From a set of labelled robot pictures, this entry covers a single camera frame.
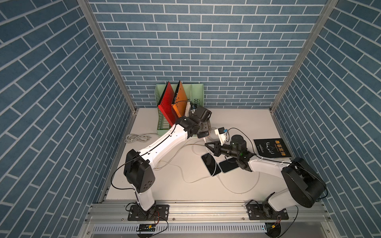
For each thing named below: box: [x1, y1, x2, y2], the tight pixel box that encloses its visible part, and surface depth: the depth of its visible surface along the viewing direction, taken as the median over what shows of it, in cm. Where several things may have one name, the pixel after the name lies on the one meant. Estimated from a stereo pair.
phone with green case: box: [219, 157, 240, 173], surface depth 91 cm
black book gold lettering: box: [253, 138, 292, 161], surface depth 98 cm
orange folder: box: [171, 79, 189, 118], surface depth 89 cm
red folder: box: [157, 81, 178, 127], surface depth 87 cm
